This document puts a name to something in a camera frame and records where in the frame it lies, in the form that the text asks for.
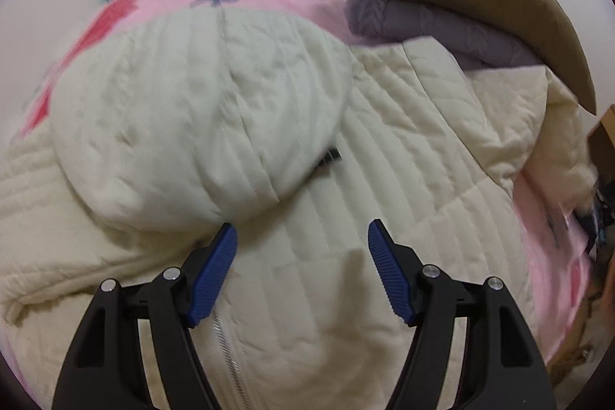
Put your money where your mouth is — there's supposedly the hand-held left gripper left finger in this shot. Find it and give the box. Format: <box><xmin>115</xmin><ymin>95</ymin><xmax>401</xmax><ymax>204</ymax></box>
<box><xmin>52</xmin><ymin>222</ymin><xmax>238</xmax><ymax>410</ymax></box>

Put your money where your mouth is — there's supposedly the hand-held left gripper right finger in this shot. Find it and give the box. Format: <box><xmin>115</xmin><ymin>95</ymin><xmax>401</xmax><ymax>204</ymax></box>
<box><xmin>367</xmin><ymin>219</ymin><xmax>563</xmax><ymax>410</ymax></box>

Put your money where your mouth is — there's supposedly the cream quilted hooded jacket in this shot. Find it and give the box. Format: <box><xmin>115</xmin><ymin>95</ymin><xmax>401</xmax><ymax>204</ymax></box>
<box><xmin>0</xmin><ymin>9</ymin><xmax>601</xmax><ymax>410</ymax></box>

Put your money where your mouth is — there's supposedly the folded purple sweater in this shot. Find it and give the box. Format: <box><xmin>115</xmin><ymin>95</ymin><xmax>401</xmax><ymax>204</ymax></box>
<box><xmin>347</xmin><ymin>0</ymin><xmax>546</xmax><ymax>72</ymax></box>

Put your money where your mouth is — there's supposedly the pile of dark clothes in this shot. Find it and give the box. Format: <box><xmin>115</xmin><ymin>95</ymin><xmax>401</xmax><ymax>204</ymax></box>
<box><xmin>574</xmin><ymin>184</ymin><xmax>615</xmax><ymax>257</ymax></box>

